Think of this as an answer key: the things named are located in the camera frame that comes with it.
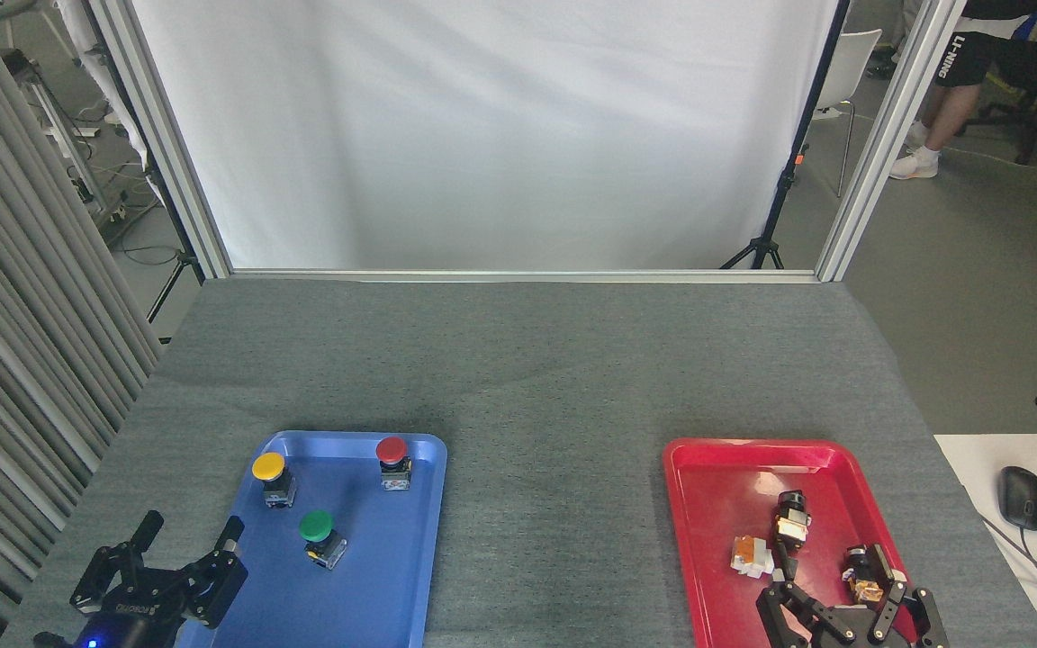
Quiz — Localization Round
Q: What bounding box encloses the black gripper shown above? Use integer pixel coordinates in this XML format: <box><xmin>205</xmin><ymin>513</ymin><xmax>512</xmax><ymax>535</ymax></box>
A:
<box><xmin>756</xmin><ymin>538</ymin><xmax>951</xmax><ymax>648</ymax></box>
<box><xmin>70</xmin><ymin>510</ymin><xmax>250</xmax><ymax>648</ymax></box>

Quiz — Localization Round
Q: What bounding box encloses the green push button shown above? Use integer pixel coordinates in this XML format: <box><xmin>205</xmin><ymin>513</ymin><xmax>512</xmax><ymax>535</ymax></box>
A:
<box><xmin>298</xmin><ymin>509</ymin><xmax>348</xmax><ymax>572</ymax></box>

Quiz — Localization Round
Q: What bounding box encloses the yellow push button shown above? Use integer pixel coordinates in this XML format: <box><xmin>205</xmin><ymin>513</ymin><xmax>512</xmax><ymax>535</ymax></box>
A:
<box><xmin>251</xmin><ymin>451</ymin><xmax>298</xmax><ymax>509</ymax></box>

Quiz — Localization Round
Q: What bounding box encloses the red push button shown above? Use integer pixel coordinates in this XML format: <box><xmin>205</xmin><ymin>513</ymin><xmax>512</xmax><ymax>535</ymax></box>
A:
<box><xmin>375</xmin><ymin>436</ymin><xmax>414</xmax><ymax>492</ymax></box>

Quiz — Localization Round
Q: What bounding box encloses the red plastic tray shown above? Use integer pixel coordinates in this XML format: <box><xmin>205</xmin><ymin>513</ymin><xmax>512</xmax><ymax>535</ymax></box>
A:
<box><xmin>662</xmin><ymin>437</ymin><xmax>929</xmax><ymax>648</ymax></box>

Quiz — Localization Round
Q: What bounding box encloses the white desk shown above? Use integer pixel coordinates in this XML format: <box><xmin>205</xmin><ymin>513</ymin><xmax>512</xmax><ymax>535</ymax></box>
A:
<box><xmin>933</xmin><ymin>433</ymin><xmax>1037</xmax><ymax>648</ymax></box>

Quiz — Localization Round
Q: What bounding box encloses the black computer mouse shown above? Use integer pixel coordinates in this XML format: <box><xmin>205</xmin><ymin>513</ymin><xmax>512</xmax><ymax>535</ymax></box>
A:
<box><xmin>996</xmin><ymin>464</ymin><xmax>1037</xmax><ymax>532</ymax></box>

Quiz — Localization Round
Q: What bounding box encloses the blue plastic tray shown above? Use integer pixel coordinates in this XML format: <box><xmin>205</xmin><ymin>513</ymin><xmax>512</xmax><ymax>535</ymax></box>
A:
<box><xmin>175</xmin><ymin>430</ymin><xmax>449</xmax><ymax>648</ymax></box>

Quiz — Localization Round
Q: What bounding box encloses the grey pleated curtain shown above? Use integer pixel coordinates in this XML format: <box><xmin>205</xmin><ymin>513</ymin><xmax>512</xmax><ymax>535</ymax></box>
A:
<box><xmin>0</xmin><ymin>0</ymin><xmax>165</xmax><ymax>648</ymax></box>

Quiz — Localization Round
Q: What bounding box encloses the black tripod light stand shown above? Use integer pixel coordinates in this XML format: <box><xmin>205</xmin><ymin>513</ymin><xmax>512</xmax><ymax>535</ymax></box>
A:
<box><xmin>144</xmin><ymin>157</ymin><xmax>206</xmax><ymax>327</ymax></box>
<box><xmin>720</xmin><ymin>0</ymin><xmax>852</xmax><ymax>271</ymax></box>

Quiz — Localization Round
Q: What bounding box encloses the grey felt table cloth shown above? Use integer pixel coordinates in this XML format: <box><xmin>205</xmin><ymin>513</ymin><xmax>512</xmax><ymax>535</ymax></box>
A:
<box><xmin>0</xmin><ymin>276</ymin><xmax>1037</xmax><ymax>648</ymax></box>

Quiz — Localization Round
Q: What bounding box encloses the white chair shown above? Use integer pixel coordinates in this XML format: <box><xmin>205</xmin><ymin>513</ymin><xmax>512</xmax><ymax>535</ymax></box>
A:
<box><xmin>810</xmin><ymin>29</ymin><xmax>884</xmax><ymax>200</ymax></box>

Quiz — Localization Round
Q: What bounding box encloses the white backdrop cloth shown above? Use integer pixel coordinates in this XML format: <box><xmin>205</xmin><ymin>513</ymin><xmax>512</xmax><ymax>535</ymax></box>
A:
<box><xmin>130</xmin><ymin>0</ymin><xmax>843</xmax><ymax>272</ymax></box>

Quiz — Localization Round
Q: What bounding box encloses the person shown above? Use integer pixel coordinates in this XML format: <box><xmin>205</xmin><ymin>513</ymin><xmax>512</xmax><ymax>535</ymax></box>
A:
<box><xmin>888</xmin><ymin>0</ymin><xmax>1037</xmax><ymax>181</ymax></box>

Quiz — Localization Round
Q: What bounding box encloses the black orange switch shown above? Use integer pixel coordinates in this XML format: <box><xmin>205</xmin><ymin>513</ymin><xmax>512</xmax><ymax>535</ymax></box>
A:
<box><xmin>840</xmin><ymin>544</ymin><xmax>890</xmax><ymax>607</ymax></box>

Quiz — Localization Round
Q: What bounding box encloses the black white selector switch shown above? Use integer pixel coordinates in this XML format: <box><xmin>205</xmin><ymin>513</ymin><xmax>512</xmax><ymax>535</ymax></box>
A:
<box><xmin>771</xmin><ymin>490</ymin><xmax>813</xmax><ymax>551</ymax></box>

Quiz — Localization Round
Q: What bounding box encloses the white orange switch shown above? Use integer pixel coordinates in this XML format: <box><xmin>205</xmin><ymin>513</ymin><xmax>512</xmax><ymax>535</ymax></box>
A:
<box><xmin>730</xmin><ymin>535</ymin><xmax>777</xmax><ymax>581</ymax></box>

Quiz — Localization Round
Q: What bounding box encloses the black mouse cable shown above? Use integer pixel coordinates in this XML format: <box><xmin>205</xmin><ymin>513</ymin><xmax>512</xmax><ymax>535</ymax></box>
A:
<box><xmin>978</xmin><ymin>513</ymin><xmax>1037</xmax><ymax>626</ymax></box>

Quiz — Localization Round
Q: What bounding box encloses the silver aluminium frame post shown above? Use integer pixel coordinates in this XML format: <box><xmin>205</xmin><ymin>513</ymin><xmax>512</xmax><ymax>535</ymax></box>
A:
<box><xmin>815</xmin><ymin>0</ymin><xmax>969</xmax><ymax>284</ymax></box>
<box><xmin>86</xmin><ymin>0</ymin><xmax>234</xmax><ymax>281</ymax></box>

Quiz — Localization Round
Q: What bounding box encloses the silver aluminium frame crossbar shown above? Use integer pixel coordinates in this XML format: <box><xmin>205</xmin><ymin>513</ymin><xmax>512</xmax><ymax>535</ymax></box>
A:
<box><xmin>228</xmin><ymin>267</ymin><xmax>822</xmax><ymax>285</ymax></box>

